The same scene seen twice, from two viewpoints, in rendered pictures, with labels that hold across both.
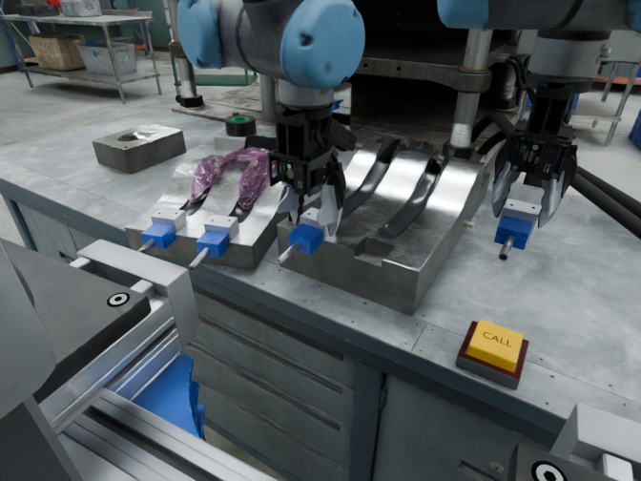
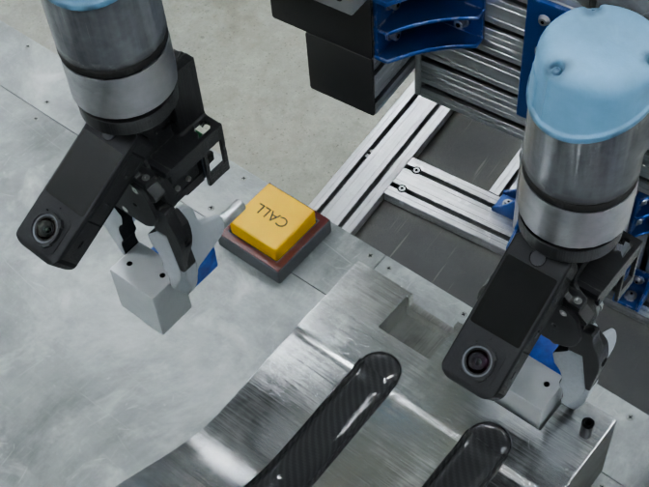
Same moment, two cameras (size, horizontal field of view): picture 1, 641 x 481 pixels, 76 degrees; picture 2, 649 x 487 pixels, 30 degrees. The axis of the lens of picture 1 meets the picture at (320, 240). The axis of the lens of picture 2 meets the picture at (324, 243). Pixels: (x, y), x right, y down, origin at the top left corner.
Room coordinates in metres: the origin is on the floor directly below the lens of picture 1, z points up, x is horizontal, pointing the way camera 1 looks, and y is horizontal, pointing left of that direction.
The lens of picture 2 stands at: (1.10, -0.04, 1.75)
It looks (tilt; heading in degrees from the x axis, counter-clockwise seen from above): 53 degrees down; 192
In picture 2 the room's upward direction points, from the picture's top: 5 degrees counter-clockwise
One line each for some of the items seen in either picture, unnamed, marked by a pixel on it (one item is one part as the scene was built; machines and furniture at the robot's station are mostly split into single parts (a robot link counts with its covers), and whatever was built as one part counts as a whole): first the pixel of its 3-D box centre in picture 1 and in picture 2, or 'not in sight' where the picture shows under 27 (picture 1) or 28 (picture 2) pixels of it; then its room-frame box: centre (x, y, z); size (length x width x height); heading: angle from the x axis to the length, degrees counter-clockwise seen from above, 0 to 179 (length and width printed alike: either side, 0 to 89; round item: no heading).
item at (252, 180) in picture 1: (241, 164); not in sight; (0.87, 0.18, 0.90); 0.26 x 0.18 x 0.08; 166
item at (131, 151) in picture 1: (141, 146); not in sight; (1.16, 0.53, 0.84); 0.20 x 0.15 x 0.07; 148
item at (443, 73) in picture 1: (353, 64); not in sight; (1.82, -0.14, 0.96); 1.29 x 0.83 x 0.18; 58
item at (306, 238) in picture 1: (302, 241); (557, 354); (0.56, 0.03, 0.89); 0.13 x 0.05 x 0.05; 148
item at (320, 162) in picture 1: (304, 147); (569, 254); (0.57, 0.02, 1.04); 0.09 x 0.08 x 0.12; 148
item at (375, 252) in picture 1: (373, 257); (419, 336); (0.54, -0.09, 0.87); 0.05 x 0.05 x 0.04; 58
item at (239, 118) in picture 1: (240, 125); not in sight; (1.07, 0.21, 0.93); 0.08 x 0.08 x 0.04
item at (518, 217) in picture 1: (511, 235); (190, 251); (0.51, -0.28, 0.93); 0.13 x 0.05 x 0.05; 148
